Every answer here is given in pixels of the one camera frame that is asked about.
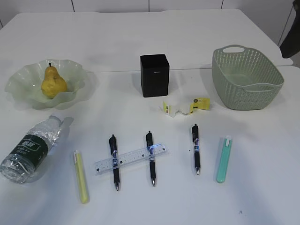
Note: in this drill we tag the yellow white waste paper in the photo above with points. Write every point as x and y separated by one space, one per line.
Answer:
185 108

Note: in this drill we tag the yellow pear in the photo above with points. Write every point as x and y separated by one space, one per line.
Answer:
53 83

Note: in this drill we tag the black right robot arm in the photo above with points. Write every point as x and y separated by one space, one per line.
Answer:
291 44

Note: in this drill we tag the middle black gel pen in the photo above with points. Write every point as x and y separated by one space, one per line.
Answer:
149 141

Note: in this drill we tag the black gel pen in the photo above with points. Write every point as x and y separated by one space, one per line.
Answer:
149 141
115 163
195 138

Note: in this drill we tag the black square pen holder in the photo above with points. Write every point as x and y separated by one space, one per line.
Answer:
154 75

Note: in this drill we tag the left black gel pen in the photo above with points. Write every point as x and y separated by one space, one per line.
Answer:
115 163

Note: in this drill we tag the right black gel pen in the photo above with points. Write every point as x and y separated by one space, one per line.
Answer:
195 138

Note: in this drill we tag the transparent plastic ruler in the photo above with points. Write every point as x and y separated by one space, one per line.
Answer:
130 158

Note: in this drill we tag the mint green pen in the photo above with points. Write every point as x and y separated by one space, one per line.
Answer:
224 159

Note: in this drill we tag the green plastic woven basket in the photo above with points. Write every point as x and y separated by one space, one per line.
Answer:
245 80

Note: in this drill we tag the yellow pen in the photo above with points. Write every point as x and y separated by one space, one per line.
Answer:
81 180

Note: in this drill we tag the green wavy glass plate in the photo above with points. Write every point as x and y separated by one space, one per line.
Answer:
25 85

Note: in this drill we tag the clear water bottle green label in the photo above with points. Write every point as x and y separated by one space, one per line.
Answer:
25 158

